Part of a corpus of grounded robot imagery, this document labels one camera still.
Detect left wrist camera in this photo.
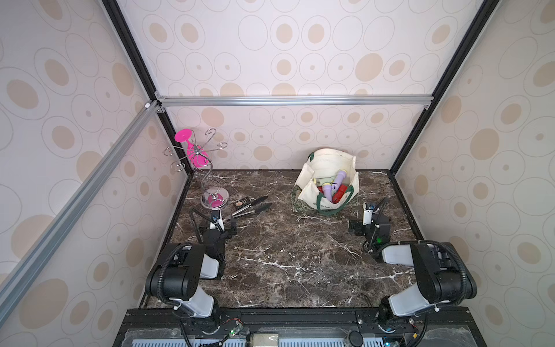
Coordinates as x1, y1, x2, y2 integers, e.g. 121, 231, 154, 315
210, 210, 225, 234

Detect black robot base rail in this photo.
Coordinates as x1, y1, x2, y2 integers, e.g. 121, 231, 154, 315
114, 307, 486, 346

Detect aluminium frame rail left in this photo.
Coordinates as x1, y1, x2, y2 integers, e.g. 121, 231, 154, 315
1, 100, 160, 325

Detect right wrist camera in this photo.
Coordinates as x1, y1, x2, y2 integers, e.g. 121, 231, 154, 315
362, 202, 375, 226

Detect purple flashlight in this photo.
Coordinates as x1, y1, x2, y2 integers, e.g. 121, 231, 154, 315
322, 183, 333, 202

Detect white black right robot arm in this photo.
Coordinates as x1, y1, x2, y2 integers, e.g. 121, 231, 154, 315
348, 215, 478, 323

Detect aluminium frame rail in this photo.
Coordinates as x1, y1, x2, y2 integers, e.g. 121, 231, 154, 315
145, 94, 434, 109
1, 100, 160, 325

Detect purple flashlight horizontal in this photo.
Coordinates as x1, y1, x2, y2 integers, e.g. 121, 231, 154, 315
332, 170, 347, 195

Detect red flashlight with logo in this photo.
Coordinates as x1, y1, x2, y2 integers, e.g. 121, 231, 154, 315
332, 184, 348, 204

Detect cream green tote bag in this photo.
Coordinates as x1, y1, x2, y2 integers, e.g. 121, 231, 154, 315
292, 148, 359, 215

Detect green flashlight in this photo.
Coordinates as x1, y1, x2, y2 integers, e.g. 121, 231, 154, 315
314, 177, 335, 187

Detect aluminium frame rail back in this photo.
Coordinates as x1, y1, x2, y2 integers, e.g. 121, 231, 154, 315
145, 94, 434, 109

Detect black metal tongs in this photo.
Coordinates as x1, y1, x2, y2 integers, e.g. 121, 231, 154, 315
225, 196, 272, 221

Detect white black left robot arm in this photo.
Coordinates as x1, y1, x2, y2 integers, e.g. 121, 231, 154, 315
145, 208, 236, 322

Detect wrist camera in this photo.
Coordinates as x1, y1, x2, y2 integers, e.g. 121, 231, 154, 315
210, 210, 225, 234
362, 202, 375, 226

